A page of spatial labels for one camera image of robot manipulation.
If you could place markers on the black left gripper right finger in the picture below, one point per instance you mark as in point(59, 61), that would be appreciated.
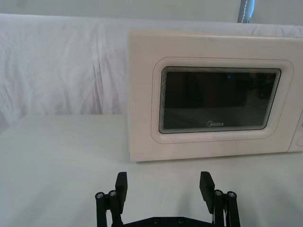
point(206, 189)

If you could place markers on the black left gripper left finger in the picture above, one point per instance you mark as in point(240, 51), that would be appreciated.
point(121, 189)

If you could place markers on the white table cloth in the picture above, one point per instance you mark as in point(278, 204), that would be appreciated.
point(59, 165)

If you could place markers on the cream microwave oven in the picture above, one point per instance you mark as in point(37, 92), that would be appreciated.
point(142, 94)

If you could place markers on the white curtain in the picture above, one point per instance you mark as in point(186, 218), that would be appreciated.
point(59, 66)

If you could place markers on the grey striped post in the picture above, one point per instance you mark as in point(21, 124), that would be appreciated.
point(245, 11)

